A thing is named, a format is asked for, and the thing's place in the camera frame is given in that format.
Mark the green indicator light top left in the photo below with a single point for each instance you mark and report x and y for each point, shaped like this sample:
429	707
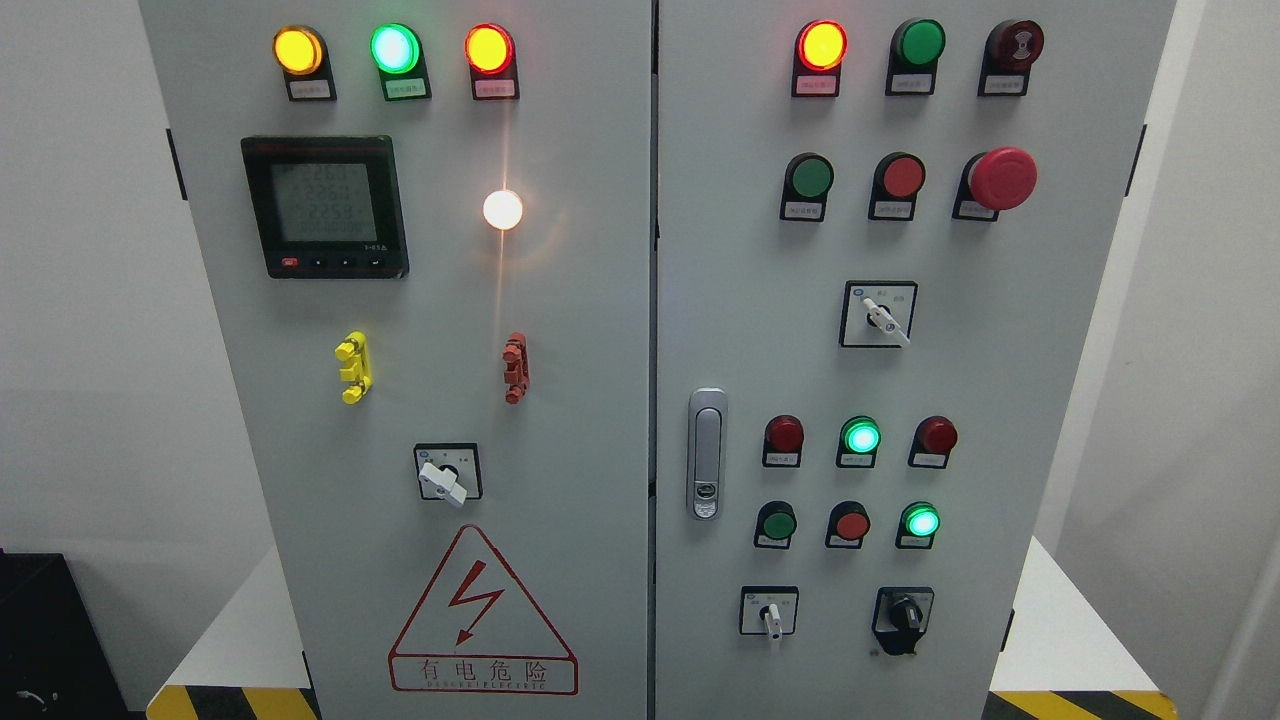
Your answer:
397	53

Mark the silver cabinet door handle lock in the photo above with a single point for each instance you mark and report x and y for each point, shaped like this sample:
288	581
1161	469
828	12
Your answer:
705	429

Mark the red push button second row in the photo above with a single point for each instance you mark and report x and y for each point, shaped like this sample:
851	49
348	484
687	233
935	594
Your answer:
896	184

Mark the green lit push button lower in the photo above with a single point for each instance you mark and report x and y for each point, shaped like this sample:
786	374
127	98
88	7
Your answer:
918	525

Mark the white platform with hazard stripes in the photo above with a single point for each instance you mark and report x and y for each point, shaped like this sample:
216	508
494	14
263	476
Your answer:
1060	661

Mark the white lit indicator lamp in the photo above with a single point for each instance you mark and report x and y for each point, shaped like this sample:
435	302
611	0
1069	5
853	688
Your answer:
503	210

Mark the green push button lower row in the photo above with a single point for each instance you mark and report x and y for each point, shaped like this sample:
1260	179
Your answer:
775	526

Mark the dark red indicator light left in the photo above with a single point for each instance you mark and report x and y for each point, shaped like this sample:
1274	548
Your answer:
783	442

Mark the yellow indicator light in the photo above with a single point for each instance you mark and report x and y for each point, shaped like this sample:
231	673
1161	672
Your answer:
301	53

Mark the red push button lower row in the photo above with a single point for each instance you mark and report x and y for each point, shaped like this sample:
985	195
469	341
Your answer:
848	524

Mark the dark red buzzer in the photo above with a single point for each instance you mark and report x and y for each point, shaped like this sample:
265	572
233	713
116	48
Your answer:
1012	48

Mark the white-handled selector switch bottom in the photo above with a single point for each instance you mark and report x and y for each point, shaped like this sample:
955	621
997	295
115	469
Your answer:
768	612

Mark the white-handled selector switch left door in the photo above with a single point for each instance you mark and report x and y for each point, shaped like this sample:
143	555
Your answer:
449	472

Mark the green lit indicator light middle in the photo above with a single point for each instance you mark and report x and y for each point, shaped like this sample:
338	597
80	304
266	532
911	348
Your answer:
858	443

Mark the white-handled selector switch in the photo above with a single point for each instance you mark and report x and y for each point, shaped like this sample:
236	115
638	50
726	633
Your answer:
768	612
877	314

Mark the black box lower left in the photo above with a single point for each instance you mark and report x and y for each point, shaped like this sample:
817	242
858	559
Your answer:
52	664

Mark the black knob selector switch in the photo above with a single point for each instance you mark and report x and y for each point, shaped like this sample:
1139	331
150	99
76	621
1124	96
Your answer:
900	617

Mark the red indicator light right door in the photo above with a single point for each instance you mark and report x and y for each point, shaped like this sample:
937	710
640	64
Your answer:
819	52

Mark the white-handled selector switch upper right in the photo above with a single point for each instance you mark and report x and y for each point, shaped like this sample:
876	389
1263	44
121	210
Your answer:
877	314

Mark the red terminal connector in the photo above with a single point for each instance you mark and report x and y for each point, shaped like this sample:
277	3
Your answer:
515	355

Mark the red electrical hazard warning sticker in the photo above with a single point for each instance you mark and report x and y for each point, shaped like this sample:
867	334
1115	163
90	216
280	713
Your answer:
476	629

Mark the red emergency stop mushroom button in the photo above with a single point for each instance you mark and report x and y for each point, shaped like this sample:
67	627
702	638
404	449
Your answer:
994	181

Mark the red indicator light top left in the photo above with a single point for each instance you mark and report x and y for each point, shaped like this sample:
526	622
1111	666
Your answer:
492	64

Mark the green push button top right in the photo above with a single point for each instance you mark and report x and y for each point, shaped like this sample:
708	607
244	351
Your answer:
915	49

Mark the yellow terminal connector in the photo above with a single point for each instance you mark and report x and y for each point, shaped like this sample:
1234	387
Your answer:
352	354

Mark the dark red indicator light right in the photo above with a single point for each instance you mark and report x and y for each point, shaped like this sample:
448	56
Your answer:
934	440

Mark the grey electrical control cabinet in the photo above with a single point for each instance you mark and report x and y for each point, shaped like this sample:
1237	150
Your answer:
649	144

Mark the black digital power meter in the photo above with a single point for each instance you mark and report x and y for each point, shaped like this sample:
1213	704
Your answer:
327	207

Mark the dark red indicator light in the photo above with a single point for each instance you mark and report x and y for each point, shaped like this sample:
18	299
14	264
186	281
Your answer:
783	442
934	440

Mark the green push button second row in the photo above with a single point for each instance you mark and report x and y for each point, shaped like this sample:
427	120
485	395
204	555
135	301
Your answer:
806	183

